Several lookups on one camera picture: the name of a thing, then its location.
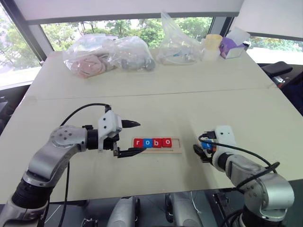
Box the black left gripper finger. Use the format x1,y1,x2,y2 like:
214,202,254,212
117,147,148,159
121,120,141,130

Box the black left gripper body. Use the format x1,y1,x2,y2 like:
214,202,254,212
103,128,123,157

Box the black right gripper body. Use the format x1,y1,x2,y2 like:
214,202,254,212
205,141,218,164

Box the light wooden letter tray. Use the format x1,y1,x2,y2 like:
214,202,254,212
131,138,183,155

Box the grey rounded shape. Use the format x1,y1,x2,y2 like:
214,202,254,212
165,192,204,227
107,196,141,227

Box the clear bag of plush toys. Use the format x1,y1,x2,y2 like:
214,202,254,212
62,34,157,79

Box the clear bag of small items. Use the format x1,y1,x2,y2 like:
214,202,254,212
156,10,205,66

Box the yellow lidded plastic container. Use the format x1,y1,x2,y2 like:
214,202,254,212
204,34,223,61

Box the purple and white box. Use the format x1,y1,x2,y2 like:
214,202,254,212
218,26,251,60

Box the black chair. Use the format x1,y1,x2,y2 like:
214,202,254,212
257,61,303,117

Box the dark chair part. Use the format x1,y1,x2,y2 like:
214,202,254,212
0,95,15,130

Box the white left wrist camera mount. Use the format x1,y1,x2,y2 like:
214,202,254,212
97,110,123,152

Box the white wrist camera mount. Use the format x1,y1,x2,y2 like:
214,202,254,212
211,125,238,166
97,110,123,152

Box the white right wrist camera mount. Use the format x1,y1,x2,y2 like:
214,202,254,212
211,125,238,166

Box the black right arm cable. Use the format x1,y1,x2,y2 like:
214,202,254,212
198,132,281,193

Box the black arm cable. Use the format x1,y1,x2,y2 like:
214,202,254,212
198,132,281,193
56,103,112,227

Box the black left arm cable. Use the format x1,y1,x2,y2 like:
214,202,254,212
56,103,112,227

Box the grey window frame post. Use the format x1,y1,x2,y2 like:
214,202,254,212
4,0,55,67

